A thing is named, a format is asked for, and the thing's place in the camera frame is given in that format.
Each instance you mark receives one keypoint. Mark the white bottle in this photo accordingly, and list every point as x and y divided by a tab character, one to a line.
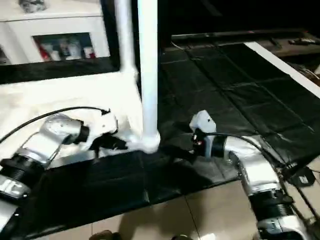
75	50

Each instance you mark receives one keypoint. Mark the black power adapter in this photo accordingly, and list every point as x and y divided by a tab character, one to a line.
302	177

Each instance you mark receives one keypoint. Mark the grey metallic ornament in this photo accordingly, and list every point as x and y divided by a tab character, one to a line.
32	5

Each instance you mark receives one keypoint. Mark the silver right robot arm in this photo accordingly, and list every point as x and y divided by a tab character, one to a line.
260	170

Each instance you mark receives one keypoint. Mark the black remote control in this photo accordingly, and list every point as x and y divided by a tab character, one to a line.
305	41

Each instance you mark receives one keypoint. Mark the white glass door cabinet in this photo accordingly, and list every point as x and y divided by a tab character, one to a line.
55	25

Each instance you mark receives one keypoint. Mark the white plastic table top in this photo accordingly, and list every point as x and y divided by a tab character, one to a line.
65	95

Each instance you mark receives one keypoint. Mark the white plastic table leg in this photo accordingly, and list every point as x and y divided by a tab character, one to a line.
125	35
149	70

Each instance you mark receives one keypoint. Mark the black work mat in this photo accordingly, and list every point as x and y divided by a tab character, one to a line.
225	85

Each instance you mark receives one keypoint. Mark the red bottle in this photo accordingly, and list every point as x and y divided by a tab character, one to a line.
47	51

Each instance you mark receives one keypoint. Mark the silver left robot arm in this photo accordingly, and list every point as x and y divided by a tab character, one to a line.
45	145

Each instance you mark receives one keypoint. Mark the white cup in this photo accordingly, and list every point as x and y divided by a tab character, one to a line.
88	52

